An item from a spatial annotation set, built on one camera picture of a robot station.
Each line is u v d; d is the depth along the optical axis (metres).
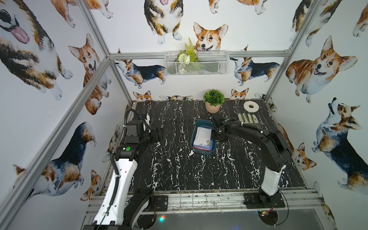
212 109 1.07
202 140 0.96
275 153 0.50
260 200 0.68
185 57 0.82
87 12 0.73
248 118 1.10
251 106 1.17
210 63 0.92
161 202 0.74
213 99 1.00
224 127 0.67
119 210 0.39
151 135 0.66
